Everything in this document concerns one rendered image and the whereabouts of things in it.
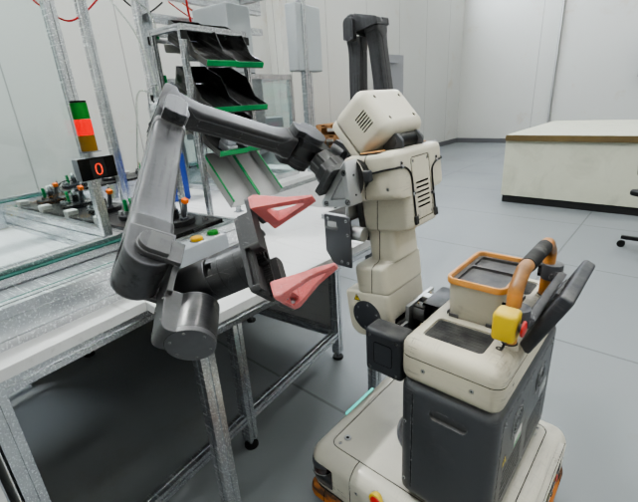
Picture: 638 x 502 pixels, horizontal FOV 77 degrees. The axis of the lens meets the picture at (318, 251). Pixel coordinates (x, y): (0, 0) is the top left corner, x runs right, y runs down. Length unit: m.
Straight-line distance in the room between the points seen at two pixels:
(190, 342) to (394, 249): 0.82
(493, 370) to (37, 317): 1.09
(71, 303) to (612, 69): 11.32
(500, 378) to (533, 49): 11.28
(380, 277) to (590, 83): 10.73
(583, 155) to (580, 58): 6.51
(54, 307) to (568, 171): 5.12
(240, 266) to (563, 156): 5.12
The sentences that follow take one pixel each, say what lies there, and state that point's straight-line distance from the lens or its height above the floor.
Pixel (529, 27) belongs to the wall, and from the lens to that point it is 12.09.
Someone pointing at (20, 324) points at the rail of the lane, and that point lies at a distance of 1.22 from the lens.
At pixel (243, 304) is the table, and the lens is 1.15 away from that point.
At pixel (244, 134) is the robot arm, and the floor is 1.31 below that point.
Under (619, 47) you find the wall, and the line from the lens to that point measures 11.66.
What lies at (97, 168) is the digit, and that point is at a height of 1.20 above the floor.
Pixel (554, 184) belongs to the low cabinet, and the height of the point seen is 0.27.
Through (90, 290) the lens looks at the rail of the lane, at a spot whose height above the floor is 0.92.
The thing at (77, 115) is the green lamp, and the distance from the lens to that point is 1.54.
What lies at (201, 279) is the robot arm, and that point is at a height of 1.17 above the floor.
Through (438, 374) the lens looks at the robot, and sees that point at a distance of 1.03.
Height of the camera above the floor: 1.37
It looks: 21 degrees down
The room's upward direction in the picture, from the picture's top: 4 degrees counter-clockwise
